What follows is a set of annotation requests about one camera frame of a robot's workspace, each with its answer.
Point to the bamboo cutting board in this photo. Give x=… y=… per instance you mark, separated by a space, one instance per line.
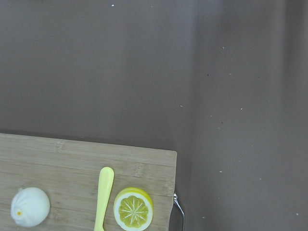
x=68 y=172

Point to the yellow plastic knife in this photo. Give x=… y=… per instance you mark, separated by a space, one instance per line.
x=106 y=178

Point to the lemon slice thick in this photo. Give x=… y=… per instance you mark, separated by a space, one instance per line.
x=133 y=209

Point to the white steamed bun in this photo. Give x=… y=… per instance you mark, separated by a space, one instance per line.
x=29 y=207

